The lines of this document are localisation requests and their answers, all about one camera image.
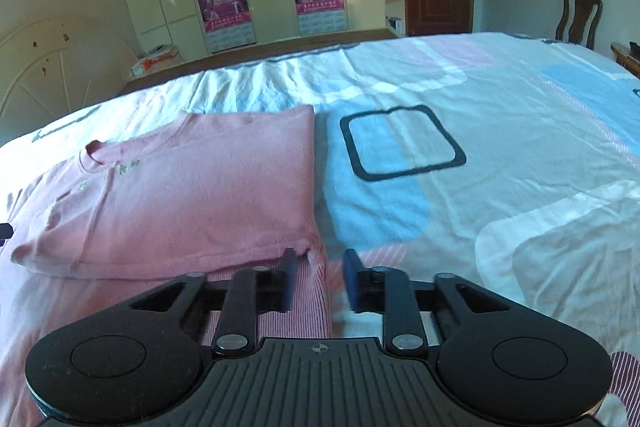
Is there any orange white box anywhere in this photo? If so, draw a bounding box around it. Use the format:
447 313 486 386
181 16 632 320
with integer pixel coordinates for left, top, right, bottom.
131 44 179 77

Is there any cream arched headboard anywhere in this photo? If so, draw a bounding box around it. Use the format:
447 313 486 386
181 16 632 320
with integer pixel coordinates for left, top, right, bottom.
1 14 137 144

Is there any lower left purple poster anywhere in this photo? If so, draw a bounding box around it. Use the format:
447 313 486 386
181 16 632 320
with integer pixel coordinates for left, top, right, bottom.
198 0 250 32

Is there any pink sweatshirt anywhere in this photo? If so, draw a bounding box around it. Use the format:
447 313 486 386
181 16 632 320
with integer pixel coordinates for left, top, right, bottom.
8 104 334 342

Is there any wooden side table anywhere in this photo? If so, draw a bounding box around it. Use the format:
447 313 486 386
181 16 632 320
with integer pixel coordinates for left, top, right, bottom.
611 42 640 79

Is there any dark wooden chair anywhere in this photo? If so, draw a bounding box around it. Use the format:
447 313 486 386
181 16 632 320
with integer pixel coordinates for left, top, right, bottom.
555 0 603 51

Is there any dark wooden bed footboard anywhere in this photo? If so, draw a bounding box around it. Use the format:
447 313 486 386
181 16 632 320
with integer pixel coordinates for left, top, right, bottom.
118 28 396 96

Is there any patterned pastel bed sheet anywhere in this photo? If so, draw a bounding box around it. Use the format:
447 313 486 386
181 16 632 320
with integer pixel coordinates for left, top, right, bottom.
1 32 639 426

